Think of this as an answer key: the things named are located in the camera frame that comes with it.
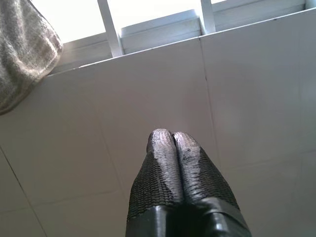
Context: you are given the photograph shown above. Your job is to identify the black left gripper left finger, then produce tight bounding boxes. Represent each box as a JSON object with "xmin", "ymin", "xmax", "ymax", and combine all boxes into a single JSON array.
[{"xmin": 125, "ymin": 128, "xmax": 184, "ymax": 237}]

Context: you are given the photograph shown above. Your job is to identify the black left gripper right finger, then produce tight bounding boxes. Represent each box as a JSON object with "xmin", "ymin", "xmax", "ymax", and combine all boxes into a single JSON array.
[{"xmin": 172, "ymin": 132, "xmax": 251, "ymax": 237}]

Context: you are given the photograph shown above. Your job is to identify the white window bar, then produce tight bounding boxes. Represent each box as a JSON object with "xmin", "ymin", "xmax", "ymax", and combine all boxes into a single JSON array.
[
  {"xmin": 200, "ymin": 0, "xmax": 217, "ymax": 35},
  {"xmin": 97, "ymin": 0, "xmax": 124, "ymax": 58}
]

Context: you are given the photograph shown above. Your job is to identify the beige hanging towel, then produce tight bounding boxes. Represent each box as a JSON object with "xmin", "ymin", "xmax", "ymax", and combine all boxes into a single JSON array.
[{"xmin": 0, "ymin": 0, "xmax": 64, "ymax": 116}]

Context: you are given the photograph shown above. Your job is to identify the white window frame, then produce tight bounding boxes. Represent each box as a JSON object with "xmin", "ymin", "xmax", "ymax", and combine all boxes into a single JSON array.
[{"xmin": 50, "ymin": 0, "xmax": 316, "ymax": 75}]

